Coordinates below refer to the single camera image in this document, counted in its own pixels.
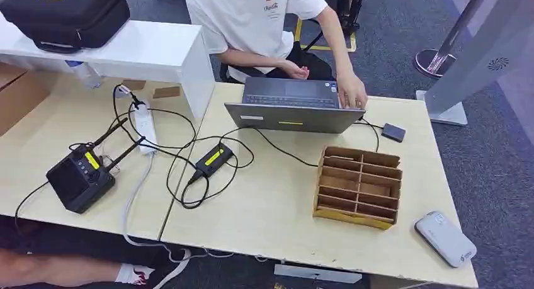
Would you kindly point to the person's right hand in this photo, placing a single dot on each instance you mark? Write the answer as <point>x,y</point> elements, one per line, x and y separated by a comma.
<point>294,69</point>

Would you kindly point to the person's left hand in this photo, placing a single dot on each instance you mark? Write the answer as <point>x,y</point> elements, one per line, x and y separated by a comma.
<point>351,91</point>

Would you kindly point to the grey laptop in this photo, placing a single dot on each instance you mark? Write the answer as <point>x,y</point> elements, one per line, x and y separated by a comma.
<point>292,118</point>

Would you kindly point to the small black drive box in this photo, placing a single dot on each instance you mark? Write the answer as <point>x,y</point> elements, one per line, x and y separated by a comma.
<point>393,132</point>

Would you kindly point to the person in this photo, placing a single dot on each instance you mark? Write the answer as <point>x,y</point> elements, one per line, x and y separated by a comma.
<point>62,270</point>
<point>250,24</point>

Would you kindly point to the wooden card box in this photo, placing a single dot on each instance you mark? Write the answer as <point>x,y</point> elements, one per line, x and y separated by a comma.
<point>354,187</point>

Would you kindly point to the black adapter with yellow label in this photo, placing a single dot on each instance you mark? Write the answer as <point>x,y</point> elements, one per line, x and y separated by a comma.
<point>213,160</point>

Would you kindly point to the white kiosk with swirl logo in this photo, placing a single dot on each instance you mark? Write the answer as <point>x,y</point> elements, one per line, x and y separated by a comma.
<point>471,57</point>

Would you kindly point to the brown cardboard piece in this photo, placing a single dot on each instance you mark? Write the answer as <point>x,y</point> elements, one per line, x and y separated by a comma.
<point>133,84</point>
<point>166,92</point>

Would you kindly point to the white shelf riser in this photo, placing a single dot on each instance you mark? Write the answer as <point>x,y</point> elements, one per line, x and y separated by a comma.
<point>137,45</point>

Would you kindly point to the white power strip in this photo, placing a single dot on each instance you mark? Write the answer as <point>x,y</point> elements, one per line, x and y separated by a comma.
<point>145,128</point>

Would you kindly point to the black plug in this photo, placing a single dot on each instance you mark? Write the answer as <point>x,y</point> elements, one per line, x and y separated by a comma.
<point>137,100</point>

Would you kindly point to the white plug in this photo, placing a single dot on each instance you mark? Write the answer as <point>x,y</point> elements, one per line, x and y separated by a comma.
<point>122,91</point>

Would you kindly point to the grey metal plate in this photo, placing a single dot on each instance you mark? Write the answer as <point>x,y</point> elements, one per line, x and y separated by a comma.
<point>317,273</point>

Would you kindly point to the clear water bottle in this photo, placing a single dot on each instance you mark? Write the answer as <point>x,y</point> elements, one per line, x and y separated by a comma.
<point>85,75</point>

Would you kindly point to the black carry case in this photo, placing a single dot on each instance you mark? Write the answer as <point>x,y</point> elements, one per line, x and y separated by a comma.
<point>62,16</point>

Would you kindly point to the black radio unit with antennas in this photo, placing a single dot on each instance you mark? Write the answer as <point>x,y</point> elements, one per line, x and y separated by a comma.
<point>79,183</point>

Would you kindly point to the brown cardboard box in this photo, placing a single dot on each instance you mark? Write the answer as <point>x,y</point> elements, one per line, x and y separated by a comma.
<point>21,95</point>

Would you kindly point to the chrome stanchion post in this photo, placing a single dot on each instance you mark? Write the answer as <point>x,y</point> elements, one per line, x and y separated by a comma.
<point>436,62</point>

